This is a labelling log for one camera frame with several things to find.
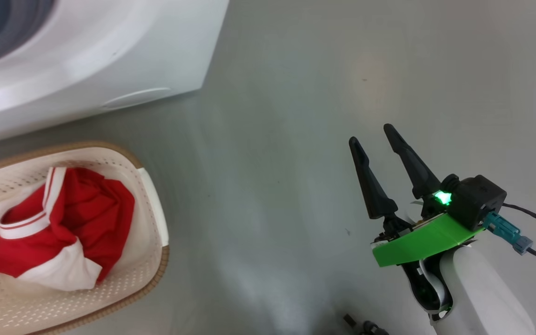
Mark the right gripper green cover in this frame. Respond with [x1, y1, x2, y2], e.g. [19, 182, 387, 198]
[348, 123, 485, 322]

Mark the red and white garment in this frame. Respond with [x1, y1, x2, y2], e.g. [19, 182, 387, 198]
[0, 167, 136, 291]

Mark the white front-load washing machine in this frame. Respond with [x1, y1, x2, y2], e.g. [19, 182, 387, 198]
[0, 0, 230, 148]

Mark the teal cable connector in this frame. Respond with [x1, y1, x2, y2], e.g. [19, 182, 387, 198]
[484, 212, 534, 255]

